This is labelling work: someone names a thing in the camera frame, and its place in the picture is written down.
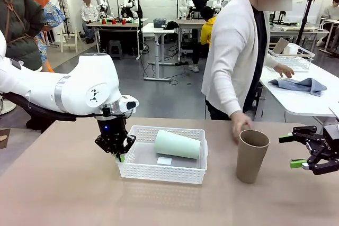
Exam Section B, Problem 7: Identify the brown cardboard piece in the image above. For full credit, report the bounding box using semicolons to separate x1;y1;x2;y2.
271;38;291;56

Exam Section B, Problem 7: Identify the seated man in white shirt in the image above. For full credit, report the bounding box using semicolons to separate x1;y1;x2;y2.
80;0;100;44

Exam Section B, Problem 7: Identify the black baseball cap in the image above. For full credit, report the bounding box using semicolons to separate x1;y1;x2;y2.
163;21;180;31

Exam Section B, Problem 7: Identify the brown top white leg table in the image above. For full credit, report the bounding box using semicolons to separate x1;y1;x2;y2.
175;19;213;63

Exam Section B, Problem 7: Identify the blue grey towel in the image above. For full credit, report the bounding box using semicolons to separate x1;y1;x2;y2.
268;77;328;97

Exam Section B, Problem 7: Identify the person's right hand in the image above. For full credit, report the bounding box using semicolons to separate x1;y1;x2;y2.
231;112;255;145

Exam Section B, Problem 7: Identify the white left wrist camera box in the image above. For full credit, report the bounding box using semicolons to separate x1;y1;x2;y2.
119;94;140;118

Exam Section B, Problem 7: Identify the white perforated plastic basket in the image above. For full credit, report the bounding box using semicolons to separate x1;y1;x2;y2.
116;124;209;185

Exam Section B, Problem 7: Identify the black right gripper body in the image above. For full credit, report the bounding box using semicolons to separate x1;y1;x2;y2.
311;124;339;162

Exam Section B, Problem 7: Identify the white side table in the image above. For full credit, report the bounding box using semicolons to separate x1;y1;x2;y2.
258;60;339;132

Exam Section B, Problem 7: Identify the person's left forearm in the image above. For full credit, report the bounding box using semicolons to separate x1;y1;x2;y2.
261;53;279;70

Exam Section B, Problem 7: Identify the teal storage box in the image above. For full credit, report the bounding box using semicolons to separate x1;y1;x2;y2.
153;17;167;29

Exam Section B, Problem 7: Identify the black tripod stand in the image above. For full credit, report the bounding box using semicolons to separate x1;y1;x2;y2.
296;0;318;47

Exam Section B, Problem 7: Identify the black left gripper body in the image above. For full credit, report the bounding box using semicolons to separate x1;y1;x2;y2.
96;117;130;155

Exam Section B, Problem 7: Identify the brown paper cup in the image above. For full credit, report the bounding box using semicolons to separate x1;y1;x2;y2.
236;129;271;184

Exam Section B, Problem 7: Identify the long cluttered background table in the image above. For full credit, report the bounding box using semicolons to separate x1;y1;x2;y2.
270;23;332;52

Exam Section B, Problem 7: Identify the mint green paper cup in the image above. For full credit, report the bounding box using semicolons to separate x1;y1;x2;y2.
154;129;201;160

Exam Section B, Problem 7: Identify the brown table with black frame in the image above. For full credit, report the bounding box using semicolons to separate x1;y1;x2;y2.
85;21;142;61

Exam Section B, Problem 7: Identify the person in dark green coat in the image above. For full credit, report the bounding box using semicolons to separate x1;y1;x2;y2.
0;0;46;72

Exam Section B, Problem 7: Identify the person's right forearm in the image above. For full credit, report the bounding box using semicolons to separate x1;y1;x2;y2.
211;69;244;117

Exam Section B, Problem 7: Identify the seated person in grey top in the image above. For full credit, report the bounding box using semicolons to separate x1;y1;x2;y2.
316;0;339;49

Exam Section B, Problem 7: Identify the white cup in rack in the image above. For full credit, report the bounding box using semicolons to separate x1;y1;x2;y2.
283;43;300;55

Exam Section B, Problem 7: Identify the person in orange jacket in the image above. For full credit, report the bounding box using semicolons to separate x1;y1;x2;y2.
11;0;67;74

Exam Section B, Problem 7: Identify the grey plastic stool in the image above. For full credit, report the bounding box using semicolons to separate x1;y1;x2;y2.
108;40;124;60

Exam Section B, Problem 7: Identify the person's left hand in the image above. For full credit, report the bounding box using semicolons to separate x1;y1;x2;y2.
273;64;296;79

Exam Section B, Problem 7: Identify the person in yellow hoodie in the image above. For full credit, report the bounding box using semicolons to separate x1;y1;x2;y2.
188;6;219;74

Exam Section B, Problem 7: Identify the white wire dish rack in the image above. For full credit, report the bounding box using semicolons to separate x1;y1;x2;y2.
267;42;316;73

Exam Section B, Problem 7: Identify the white wooden step stool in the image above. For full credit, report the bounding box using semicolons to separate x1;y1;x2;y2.
58;26;80;54

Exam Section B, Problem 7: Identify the white round floor base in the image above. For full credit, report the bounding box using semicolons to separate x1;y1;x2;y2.
0;98;17;116

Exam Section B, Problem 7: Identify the white standing desk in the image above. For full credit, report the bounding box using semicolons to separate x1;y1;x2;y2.
141;22;178;82

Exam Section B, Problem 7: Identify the person in white cardigan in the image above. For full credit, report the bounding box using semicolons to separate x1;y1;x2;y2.
201;0;306;121

